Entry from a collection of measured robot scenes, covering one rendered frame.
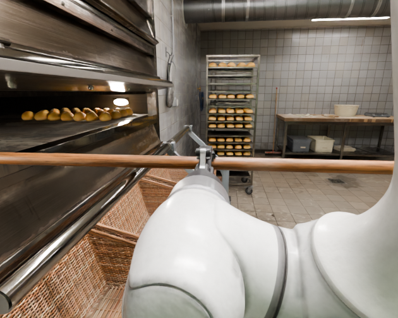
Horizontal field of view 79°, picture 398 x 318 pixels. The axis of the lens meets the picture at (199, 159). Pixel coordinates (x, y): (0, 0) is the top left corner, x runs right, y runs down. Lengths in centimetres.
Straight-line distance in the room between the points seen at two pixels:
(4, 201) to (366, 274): 81
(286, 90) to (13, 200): 526
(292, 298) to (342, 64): 581
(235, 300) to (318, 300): 7
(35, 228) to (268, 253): 76
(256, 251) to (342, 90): 580
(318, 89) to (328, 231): 559
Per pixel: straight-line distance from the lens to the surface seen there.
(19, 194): 89
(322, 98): 584
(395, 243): 21
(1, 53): 63
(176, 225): 21
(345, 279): 23
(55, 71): 73
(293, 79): 566
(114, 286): 117
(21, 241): 86
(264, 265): 23
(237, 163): 55
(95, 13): 129
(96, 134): 118
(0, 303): 33
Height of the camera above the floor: 135
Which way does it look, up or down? 15 degrees down
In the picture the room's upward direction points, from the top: straight up
